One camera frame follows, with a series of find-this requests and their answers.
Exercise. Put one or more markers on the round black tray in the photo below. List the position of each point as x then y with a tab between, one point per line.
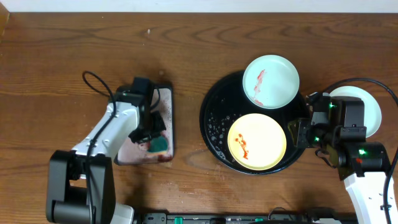
225	103

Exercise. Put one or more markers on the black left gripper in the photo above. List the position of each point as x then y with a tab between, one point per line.
156	125

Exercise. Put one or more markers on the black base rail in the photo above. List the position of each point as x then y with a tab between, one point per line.
276	215

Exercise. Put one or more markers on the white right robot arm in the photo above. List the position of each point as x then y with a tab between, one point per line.
363	166

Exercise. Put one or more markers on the mint green plate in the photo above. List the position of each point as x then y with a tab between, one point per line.
271	82
372	110

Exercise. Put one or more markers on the yellow plate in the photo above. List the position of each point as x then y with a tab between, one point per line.
257	142

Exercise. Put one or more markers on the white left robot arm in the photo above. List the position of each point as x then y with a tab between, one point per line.
81	181

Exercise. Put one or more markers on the rectangular pink sponge tray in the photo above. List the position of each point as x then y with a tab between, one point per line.
133	153

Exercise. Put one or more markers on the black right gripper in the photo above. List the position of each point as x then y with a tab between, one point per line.
296	129

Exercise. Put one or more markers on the mint green plate front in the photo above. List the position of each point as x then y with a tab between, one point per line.
372	110

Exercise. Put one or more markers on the green yellow sponge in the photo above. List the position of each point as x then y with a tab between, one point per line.
158	145

